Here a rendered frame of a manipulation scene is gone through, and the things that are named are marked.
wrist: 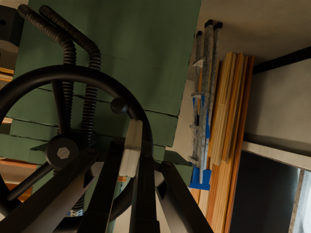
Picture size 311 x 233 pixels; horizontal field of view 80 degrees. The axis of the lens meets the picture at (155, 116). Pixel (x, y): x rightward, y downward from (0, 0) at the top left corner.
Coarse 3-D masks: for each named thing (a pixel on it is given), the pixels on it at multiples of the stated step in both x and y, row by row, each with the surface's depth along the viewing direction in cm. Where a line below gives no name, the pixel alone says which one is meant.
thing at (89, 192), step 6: (36, 168) 39; (48, 174) 39; (42, 180) 39; (48, 180) 39; (96, 180) 40; (36, 186) 39; (90, 186) 40; (90, 192) 40; (84, 198) 40; (90, 198) 40; (84, 204) 40; (84, 210) 40
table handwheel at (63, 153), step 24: (48, 72) 30; (72, 72) 30; (96, 72) 31; (0, 96) 29; (120, 96) 31; (0, 120) 30; (144, 120) 32; (48, 144) 29; (72, 144) 30; (48, 168) 31; (0, 192) 30
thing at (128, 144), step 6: (132, 120) 22; (132, 126) 20; (132, 132) 19; (126, 138) 18; (132, 138) 18; (126, 144) 16; (132, 144) 17; (126, 150) 16; (126, 156) 16; (126, 162) 16; (120, 168) 17; (126, 168) 17; (120, 174) 17; (126, 174) 17
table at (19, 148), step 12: (0, 132) 48; (0, 144) 47; (12, 144) 47; (24, 144) 47; (36, 144) 48; (0, 156) 47; (12, 156) 47; (24, 156) 47; (36, 156) 39; (168, 156) 60; (180, 156) 64; (180, 168) 52; (192, 168) 53
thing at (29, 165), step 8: (0, 72) 224; (8, 72) 218; (8, 80) 223; (8, 120) 213; (0, 160) 215; (8, 160) 220; (16, 160) 223; (8, 184) 254; (16, 184) 258; (24, 192) 242; (24, 200) 224
